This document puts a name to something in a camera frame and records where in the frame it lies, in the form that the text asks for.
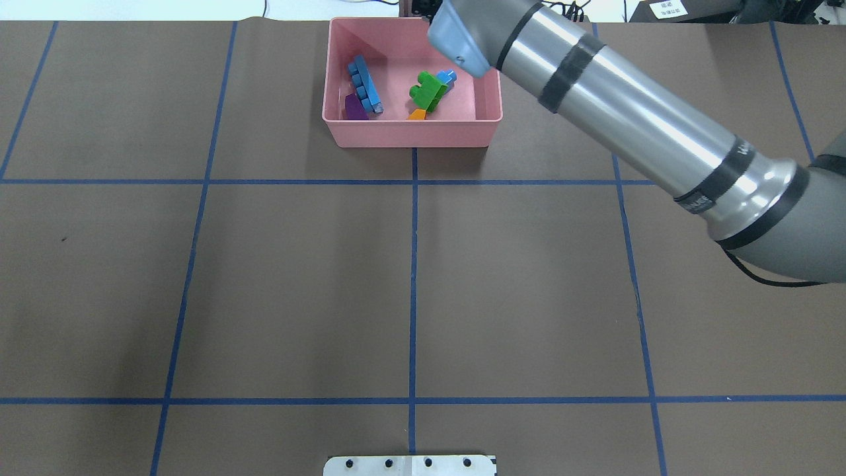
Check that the orange block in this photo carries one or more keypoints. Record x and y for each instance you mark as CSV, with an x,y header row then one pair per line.
x,y
418,114

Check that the green block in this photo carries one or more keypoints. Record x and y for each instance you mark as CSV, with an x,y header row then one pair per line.
x,y
428,91

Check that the purple block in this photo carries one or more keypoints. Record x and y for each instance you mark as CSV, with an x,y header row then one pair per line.
x,y
354,108

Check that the small blue block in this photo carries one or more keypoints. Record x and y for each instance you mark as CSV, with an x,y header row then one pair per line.
x,y
447,77

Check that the long blue block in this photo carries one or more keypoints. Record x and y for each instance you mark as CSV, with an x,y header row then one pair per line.
x,y
365,89

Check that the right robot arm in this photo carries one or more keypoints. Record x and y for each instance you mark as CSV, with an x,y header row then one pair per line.
x,y
775,214

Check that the pink plastic box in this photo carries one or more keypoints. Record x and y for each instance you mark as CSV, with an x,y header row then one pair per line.
x,y
396,50

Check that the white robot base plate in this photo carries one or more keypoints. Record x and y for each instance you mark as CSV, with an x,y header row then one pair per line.
x,y
473,464

